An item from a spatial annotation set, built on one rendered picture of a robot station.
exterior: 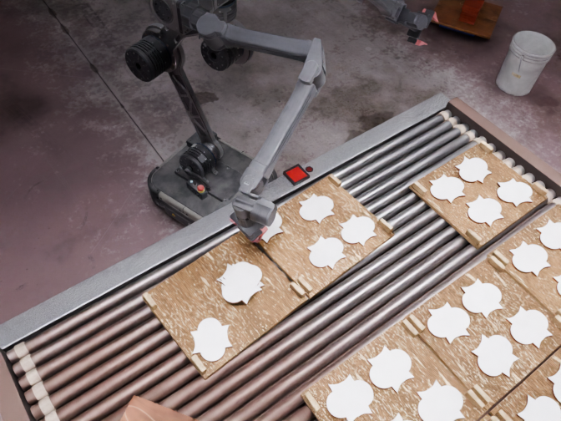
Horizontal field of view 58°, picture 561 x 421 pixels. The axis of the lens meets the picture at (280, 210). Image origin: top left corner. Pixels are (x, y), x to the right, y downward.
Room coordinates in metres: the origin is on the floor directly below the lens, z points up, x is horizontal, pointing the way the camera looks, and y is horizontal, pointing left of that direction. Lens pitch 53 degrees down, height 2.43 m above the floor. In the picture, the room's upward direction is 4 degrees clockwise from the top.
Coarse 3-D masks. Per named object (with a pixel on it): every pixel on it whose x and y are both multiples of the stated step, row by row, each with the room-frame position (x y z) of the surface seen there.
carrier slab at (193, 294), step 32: (224, 256) 0.91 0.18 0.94; (256, 256) 0.92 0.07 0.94; (160, 288) 0.78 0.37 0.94; (192, 288) 0.79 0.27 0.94; (288, 288) 0.81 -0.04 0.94; (160, 320) 0.67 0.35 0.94; (192, 320) 0.67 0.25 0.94; (224, 320) 0.68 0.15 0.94; (256, 320) 0.69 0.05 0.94; (192, 352) 0.57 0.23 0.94
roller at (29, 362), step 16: (448, 128) 1.67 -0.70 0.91; (416, 144) 1.55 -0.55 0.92; (384, 160) 1.43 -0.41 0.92; (352, 176) 1.34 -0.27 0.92; (176, 272) 0.85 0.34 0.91; (128, 304) 0.72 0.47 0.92; (144, 304) 0.74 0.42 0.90; (96, 320) 0.66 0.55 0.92; (112, 320) 0.67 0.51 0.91; (64, 336) 0.60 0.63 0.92; (80, 336) 0.61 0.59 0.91; (48, 352) 0.55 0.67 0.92; (16, 368) 0.49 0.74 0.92; (32, 368) 0.50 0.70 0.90
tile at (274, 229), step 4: (276, 216) 1.01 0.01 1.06; (276, 220) 1.00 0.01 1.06; (280, 220) 1.00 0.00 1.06; (272, 224) 0.98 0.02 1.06; (276, 224) 0.98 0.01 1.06; (280, 224) 0.98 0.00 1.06; (268, 228) 0.96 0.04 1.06; (272, 228) 0.96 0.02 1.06; (276, 228) 0.96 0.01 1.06; (268, 232) 0.95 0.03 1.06; (272, 232) 0.95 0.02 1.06; (276, 232) 0.95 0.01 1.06; (280, 232) 0.95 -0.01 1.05; (264, 236) 0.93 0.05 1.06; (268, 236) 0.93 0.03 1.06; (272, 236) 0.93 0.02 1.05; (260, 240) 0.92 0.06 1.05; (264, 240) 0.91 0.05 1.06; (268, 240) 0.92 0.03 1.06
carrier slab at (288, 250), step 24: (312, 192) 1.23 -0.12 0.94; (336, 192) 1.24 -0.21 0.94; (288, 216) 1.10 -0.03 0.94; (336, 216) 1.12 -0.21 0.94; (360, 216) 1.13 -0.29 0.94; (288, 240) 1.00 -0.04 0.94; (312, 240) 1.01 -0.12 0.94; (384, 240) 1.03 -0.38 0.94; (288, 264) 0.90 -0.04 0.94; (336, 264) 0.92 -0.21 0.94
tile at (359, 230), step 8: (352, 216) 1.12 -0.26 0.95; (344, 224) 1.08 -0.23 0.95; (352, 224) 1.09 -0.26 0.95; (360, 224) 1.09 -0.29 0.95; (368, 224) 1.09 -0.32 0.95; (344, 232) 1.05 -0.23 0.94; (352, 232) 1.05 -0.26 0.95; (360, 232) 1.05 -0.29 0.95; (368, 232) 1.05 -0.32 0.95; (344, 240) 1.02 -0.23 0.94; (352, 240) 1.02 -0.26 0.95; (360, 240) 1.02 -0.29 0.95
